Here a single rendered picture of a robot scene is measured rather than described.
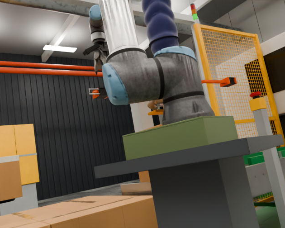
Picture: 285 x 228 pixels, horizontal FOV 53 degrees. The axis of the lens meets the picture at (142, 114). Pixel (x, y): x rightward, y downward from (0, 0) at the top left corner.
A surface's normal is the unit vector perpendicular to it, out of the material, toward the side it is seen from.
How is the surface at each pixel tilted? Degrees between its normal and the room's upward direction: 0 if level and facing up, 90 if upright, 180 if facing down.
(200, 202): 90
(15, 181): 90
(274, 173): 90
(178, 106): 72
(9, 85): 90
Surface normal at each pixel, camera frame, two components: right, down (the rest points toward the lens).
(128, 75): 0.17, -0.25
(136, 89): 0.27, 0.46
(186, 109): -0.24, -0.42
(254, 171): 0.54, -0.24
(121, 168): -0.57, -0.04
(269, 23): -0.81, 0.04
